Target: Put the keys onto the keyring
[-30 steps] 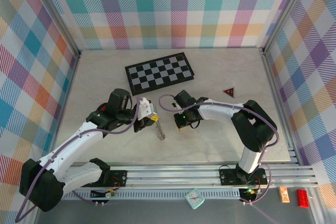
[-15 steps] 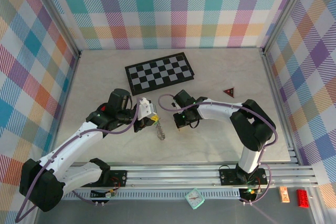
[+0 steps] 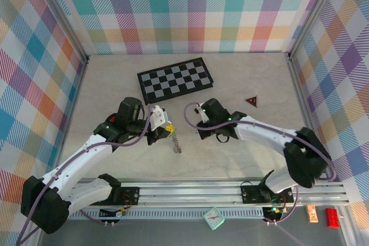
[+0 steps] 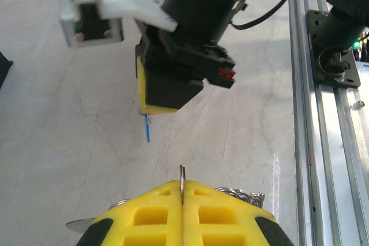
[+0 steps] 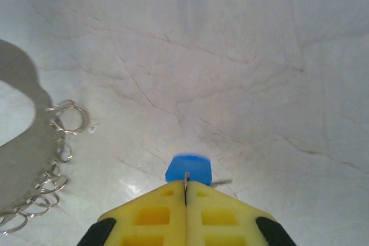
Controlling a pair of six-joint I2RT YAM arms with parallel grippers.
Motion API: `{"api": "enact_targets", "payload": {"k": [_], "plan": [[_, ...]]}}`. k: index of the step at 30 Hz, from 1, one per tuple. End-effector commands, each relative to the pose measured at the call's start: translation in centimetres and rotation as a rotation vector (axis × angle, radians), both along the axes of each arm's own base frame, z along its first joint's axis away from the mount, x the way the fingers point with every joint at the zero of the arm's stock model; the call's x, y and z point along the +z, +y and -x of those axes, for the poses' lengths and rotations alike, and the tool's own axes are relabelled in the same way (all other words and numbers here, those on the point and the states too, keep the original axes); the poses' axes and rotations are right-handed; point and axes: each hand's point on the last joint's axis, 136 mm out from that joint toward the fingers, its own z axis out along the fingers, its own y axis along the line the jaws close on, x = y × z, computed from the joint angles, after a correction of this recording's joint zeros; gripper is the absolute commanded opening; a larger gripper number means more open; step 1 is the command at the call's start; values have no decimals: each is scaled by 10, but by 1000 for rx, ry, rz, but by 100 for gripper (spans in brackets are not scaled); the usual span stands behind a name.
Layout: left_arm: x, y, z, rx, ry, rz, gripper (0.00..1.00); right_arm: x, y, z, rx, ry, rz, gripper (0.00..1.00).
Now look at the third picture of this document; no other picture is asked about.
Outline metal keyring chain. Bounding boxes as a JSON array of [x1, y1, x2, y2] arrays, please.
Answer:
[[170, 130, 183, 154]]

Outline black and grey chessboard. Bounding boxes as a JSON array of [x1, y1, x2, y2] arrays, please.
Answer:
[[137, 57, 215, 105]]

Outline teal square clock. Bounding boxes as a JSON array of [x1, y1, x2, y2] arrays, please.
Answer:
[[202, 206, 226, 232]]

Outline red studded toy brick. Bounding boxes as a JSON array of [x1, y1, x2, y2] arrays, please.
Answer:
[[325, 207, 341, 229]]

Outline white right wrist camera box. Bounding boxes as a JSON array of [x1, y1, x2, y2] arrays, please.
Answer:
[[194, 104, 208, 124]]

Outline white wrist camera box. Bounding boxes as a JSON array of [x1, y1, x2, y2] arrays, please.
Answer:
[[149, 104, 170, 131], [194, 104, 208, 124]]

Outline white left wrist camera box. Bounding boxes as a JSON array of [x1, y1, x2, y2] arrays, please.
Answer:
[[149, 104, 170, 131]]

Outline aluminium frame bar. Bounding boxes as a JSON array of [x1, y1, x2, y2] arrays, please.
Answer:
[[30, 55, 91, 246], [34, 0, 90, 65], [287, 0, 345, 61], [287, 52, 357, 246]]

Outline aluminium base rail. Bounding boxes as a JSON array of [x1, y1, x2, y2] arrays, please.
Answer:
[[70, 178, 351, 209]]

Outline slotted grey cable duct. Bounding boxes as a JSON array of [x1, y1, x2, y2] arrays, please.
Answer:
[[70, 208, 265, 220]]

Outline thin purple base cable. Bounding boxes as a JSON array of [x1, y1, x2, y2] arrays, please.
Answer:
[[76, 204, 116, 226], [263, 199, 298, 226]]

